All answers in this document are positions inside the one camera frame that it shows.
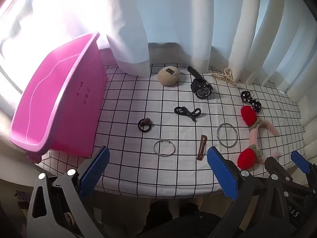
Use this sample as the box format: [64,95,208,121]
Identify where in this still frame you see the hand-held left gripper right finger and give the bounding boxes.
[207,146,294,238]

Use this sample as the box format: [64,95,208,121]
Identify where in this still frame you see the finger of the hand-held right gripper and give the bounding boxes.
[264,157,290,182]
[290,151,317,191]

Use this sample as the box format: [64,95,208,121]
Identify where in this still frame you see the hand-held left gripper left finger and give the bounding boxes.
[27,146,111,238]

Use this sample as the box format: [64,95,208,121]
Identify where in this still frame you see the silver metal bangle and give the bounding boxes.
[153,139,176,157]
[216,123,239,148]

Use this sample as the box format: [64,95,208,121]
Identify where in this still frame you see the black hair tie with knot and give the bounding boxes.
[138,118,153,132]

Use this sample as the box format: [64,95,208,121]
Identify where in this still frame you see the pink plastic storage bin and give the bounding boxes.
[10,32,108,164]

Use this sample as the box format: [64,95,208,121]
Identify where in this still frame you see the brown hair clip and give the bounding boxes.
[197,134,208,161]

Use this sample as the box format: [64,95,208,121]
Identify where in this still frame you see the red strawberry knitted headband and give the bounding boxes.
[237,106,280,168]

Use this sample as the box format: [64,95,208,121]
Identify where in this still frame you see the person's dark trousers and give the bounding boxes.
[144,198,224,238]

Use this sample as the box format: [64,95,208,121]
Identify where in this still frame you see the black wrist watch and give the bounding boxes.
[187,66,214,100]

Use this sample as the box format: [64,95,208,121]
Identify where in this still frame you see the pearl hair claw clip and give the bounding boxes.
[211,67,239,89]

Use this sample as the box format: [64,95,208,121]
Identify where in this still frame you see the beige fluffy pouch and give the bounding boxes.
[158,66,181,86]

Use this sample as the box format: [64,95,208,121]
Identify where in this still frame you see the white curtain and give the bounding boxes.
[0,0,317,102]

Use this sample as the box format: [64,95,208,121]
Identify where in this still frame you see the black polka-dot hair tie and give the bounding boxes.
[241,90,262,113]

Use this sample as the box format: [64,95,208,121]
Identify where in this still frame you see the black bow hair tie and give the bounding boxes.
[174,106,201,123]

